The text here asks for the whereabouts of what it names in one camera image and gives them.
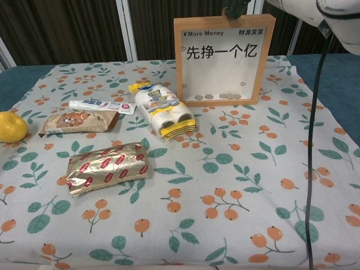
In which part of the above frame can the black and silver right hand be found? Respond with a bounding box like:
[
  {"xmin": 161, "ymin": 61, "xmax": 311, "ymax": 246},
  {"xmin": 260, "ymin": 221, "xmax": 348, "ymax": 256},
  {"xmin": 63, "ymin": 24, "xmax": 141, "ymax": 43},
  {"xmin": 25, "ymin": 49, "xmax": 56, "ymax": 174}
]
[{"xmin": 222, "ymin": 0, "xmax": 246, "ymax": 20}]

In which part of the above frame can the yellow white tissue roll pack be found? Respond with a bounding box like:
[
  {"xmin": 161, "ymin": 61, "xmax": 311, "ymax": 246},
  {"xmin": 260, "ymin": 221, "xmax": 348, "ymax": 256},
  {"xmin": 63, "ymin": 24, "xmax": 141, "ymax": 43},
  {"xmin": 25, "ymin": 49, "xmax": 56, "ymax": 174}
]
[{"xmin": 128, "ymin": 81, "xmax": 197, "ymax": 141}]

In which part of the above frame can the floral leaf print tablecloth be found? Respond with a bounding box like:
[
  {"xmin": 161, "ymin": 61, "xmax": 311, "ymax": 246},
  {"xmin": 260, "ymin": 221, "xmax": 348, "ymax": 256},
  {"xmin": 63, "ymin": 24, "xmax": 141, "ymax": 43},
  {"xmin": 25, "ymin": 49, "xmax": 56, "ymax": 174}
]
[{"xmin": 0, "ymin": 55, "xmax": 360, "ymax": 270}]

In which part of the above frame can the white toothpaste tube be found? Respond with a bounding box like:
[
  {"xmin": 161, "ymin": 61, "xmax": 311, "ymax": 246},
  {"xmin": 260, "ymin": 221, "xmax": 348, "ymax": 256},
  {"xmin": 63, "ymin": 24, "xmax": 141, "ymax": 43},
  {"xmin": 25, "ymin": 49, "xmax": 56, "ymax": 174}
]
[{"xmin": 69, "ymin": 98, "xmax": 137, "ymax": 115}]

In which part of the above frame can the brown snack bar wrapper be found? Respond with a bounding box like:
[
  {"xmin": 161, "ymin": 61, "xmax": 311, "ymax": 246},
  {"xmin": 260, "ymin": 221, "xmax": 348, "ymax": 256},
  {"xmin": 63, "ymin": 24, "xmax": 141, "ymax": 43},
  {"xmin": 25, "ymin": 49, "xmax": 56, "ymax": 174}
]
[{"xmin": 38, "ymin": 110, "xmax": 120, "ymax": 138}]

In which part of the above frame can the gold red snack packet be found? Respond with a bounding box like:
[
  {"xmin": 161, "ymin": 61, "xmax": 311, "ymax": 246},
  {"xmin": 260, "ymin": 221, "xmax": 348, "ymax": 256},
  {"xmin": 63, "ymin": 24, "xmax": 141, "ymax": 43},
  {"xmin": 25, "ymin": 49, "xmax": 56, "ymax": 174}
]
[{"xmin": 66, "ymin": 142, "xmax": 149, "ymax": 199}]

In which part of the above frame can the yellow lemon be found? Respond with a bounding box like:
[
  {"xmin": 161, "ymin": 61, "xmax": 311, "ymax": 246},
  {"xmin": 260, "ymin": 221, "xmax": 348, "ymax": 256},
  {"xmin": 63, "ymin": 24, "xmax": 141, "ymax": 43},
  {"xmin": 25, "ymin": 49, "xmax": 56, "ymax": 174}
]
[{"xmin": 0, "ymin": 111, "xmax": 28, "ymax": 143}]

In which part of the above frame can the wooden coin bank frame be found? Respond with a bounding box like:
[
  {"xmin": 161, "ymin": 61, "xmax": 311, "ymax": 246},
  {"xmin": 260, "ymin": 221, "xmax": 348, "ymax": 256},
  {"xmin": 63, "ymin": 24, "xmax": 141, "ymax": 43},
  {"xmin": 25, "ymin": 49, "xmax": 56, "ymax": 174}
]
[{"xmin": 173, "ymin": 13, "xmax": 276, "ymax": 107}]

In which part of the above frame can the dark partition panel white frame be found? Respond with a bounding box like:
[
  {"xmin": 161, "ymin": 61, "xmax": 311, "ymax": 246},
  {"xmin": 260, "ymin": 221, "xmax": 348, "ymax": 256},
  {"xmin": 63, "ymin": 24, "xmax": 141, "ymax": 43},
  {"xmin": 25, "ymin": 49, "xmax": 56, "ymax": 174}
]
[
  {"xmin": 289, "ymin": 11, "xmax": 349, "ymax": 56},
  {"xmin": 0, "ymin": 0, "xmax": 126, "ymax": 68},
  {"xmin": 118, "ymin": 0, "xmax": 302, "ymax": 61}
]

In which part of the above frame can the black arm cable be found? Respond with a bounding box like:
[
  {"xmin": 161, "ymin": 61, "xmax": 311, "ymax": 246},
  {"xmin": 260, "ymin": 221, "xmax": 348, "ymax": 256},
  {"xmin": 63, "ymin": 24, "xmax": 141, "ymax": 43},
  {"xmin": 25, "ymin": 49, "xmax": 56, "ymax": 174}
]
[{"xmin": 306, "ymin": 0, "xmax": 360, "ymax": 270}]

